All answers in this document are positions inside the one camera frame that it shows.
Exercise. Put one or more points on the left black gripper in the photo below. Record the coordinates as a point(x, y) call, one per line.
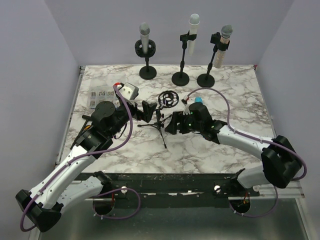
point(148, 111)

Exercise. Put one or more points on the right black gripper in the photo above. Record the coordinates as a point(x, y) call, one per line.
point(172, 128)

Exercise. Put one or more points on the blue microphone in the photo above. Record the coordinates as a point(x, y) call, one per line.
point(198, 100)

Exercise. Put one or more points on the black round-base holder stand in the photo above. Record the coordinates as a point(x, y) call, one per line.
point(206, 80)

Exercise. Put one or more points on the glitter microphone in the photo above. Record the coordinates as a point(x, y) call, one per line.
point(225, 35)

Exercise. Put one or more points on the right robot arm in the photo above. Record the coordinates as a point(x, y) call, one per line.
point(279, 165)

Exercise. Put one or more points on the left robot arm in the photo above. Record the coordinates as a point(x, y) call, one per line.
point(45, 203)

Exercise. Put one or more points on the black round-base clip stand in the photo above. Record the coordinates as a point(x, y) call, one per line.
point(181, 78)

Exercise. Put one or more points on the silver microphone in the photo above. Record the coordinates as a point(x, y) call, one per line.
point(144, 31)

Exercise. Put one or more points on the white microphone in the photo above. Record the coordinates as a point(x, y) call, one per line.
point(194, 22)

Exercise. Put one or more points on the clear plastic screw box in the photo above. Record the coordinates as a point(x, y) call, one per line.
point(98, 94)

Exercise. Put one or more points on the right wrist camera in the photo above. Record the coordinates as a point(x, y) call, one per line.
point(187, 105)

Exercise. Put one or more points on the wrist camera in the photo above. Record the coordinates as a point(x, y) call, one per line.
point(127, 90)
point(187, 105)

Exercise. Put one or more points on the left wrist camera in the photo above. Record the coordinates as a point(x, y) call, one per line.
point(127, 90)

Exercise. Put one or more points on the black round-base shock-mount stand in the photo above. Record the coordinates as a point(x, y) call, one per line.
point(147, 72)

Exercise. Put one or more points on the black T-handle tool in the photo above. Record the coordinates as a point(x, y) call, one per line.
point(82, 127)

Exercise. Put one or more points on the black front mounting rail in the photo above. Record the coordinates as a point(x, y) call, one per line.
point(168, 190)

